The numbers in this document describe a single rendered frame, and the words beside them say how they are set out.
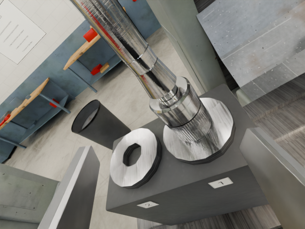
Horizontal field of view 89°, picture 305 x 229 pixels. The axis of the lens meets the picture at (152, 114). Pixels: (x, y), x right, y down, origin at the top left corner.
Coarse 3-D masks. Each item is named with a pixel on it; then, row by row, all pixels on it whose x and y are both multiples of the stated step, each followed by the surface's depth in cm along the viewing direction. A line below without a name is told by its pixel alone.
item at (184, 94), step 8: (184, 80) 15; (184, 88) 14; (192, 88) 15; (176, 96) 14; (184, 96) 14; (152, 104) 16; (160, 104) 15; (168, 104) 14; (176, 104) 14; (184, 104) 14; (160, 112) 15; (168, 112) 14; (176, 112) 14
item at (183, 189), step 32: (224, 96) 21; (160, 128) 24; (224, 128) 17; (128, 160) 25; (160, 160) 21; (192, 160) 17; (224, 160) 16; (128, 192) 21; (160, 192) 19; (192, 192) 19; (224, 192) 20; (256, 192) 21
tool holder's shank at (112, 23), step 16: (80, 0) 9; (96, 0) 9; (112, 0) 9; (96, 16) 9; (112, 16) 10; (128, 16) 11; (112, 32) 10; (128, 32) 10; (112, 48) 11; (128, 48) 11; (144, 48) 11; (128, 64) 12; (144, 64) 12; (160, 64) 13; (144, 80) 13; (160, 80) 13; (176, 80) 14; (160, 96) 14
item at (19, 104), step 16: (96, 32) 335; (80, 48) 371; (80, 64) 408; (112, 64) 375; (48, 80) 415; (96, 80) 379; (32, 96) 385; (16, 112) 393; (48, 112) 478; (0, 128) 415; (32, 128) 480; (16, 144) 465
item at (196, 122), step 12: (192, 96) 14; (192, 108) 15; (204, 108) 17; (168, 120) 15; (180, 120) 15; (192, 120) 15; (204, 120) 16; (180, 132) 17; (192, 132) 17; (204, 132) 17
